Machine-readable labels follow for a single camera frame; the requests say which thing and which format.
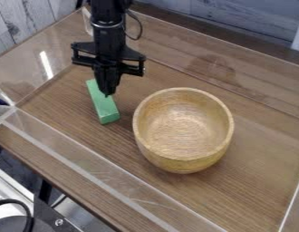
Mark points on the dark round object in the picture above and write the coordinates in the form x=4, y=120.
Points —
x=16, y=223

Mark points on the black metal bracket with screw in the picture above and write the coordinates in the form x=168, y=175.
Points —
x=48, y=220

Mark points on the light wooden bowl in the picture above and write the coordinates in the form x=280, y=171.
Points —
x=184, y=128

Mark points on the black table leg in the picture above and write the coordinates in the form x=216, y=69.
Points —
x=45, y=191

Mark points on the green rectangular block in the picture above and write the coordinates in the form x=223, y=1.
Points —
x=104, y=104

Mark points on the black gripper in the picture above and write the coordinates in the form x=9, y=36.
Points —
x=108, y=51

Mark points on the clear acrylic tray enclosure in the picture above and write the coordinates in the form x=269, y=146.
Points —
x=245, y=194

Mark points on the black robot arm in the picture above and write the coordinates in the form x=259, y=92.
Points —
x=108, y=16

